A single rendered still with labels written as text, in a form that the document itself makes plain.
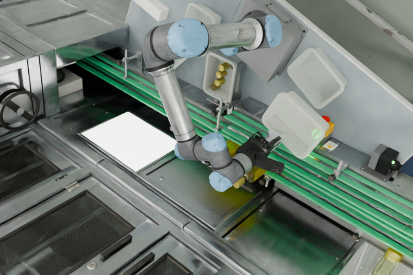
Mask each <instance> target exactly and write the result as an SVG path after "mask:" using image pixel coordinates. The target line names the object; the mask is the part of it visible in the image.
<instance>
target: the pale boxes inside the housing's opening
mask: <svg viewBox="0 0 413 275"><path fill-rule="evenodd" d="M73 63H76V61H75V62H72V63H69V64H66V65H63V66H60V67H57V69H59V68H60V69H61V70H62V71H63V72H64V73H65V79H64V80H63V81H62V82H60V83H58V94H59V98H60V97H62V96H65V95H68V94H70V93H73V92H75V91H78V90H81V89H83V86H82V78H81V77H79V76H77V75H76V74H74V73H73V72H71V71H69V70H67V69H66V68H64V66H67V65H70V64H73ZM61 78H62V74H61V73H60V72H59V71H58V70H57V80H60V79H61Z"/></svg>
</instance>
